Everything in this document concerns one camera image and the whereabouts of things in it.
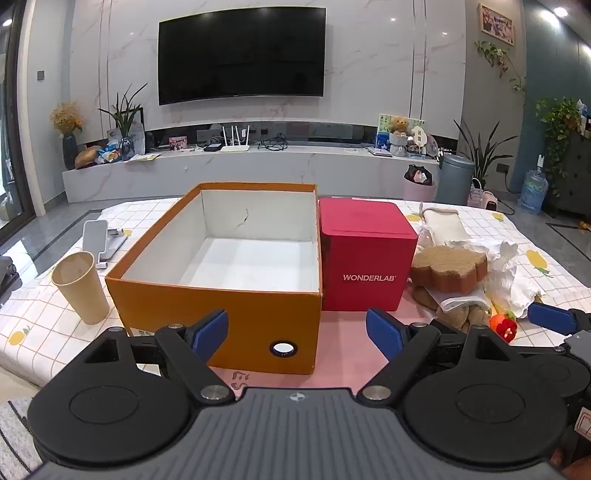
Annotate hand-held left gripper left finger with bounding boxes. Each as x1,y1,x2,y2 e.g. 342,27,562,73
85,309,235,403

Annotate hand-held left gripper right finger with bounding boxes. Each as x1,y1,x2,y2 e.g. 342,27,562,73
361,308,520,401

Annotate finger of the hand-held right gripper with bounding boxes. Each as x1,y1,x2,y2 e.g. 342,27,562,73
527,302,591,335

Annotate orange cardboard box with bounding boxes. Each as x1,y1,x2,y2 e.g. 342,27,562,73
105,182,323,376

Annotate white plastic bag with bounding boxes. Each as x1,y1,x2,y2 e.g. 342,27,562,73
485,241,548,319

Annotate cream towel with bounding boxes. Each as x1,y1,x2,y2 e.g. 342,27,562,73
418,208,490,252

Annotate pink mat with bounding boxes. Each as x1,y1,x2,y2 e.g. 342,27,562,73
210,291,467,400

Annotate red strawberry toy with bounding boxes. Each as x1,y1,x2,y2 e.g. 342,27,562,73
490,311,519,342

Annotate red box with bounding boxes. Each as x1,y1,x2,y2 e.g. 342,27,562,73
318,197,419,312

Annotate white cloth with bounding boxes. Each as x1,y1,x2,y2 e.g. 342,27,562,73
438,295,492,317

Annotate toast-shaped brown cushion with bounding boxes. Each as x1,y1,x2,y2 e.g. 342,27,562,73
410,244,489,292

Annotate blue water bottle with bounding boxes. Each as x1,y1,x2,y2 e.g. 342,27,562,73
517,168,549,215

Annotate beige paper cup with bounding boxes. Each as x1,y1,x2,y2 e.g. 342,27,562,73
51,251,110,325

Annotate pink heater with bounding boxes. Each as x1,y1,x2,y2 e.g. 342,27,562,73
467,185,500,210

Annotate dark grey cabinet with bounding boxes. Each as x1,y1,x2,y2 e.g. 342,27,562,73
551,134,591,217

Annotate pink waste bin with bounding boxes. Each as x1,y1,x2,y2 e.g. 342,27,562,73
403,165,437,201

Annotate grey trash can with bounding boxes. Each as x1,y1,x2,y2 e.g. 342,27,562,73
436,154,475,206

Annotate potted long-leaf plant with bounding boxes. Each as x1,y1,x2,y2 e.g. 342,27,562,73
455,120,518,190

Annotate checked lemon print blanket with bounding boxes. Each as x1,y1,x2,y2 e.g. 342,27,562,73
0,196,591,384

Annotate white marble television cabinet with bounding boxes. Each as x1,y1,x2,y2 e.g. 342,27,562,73
61,122,462,204

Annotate white router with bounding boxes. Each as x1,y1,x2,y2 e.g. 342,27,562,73
220,124,251,152

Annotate bushy green plant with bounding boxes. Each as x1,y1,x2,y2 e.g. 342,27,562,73
536,97,583,185

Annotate pile of snack packets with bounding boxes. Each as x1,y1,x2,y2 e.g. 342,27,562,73
95,141,134,164

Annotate green printed card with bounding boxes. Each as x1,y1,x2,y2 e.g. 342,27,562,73
378,113,426,151

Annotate brown straw hat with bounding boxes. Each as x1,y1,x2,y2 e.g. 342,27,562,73
74,145,105,169

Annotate grey patterned cloth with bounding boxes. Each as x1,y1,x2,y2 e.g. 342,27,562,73
0,397,42,480

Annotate dried flowers in dark vase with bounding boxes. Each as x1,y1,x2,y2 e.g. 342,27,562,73
50,102,84,171

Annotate green plant in glass vase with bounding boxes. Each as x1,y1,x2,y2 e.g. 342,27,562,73
98,83,148,160

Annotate hanging vine plant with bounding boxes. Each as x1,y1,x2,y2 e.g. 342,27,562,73
475,41,527,97

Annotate black television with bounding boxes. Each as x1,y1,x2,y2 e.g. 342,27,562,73
158,6,326,106

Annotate glass door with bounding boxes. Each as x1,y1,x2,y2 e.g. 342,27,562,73
0,0,28,250

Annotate framed wall picture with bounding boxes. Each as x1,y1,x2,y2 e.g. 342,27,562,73
478,4,516,47

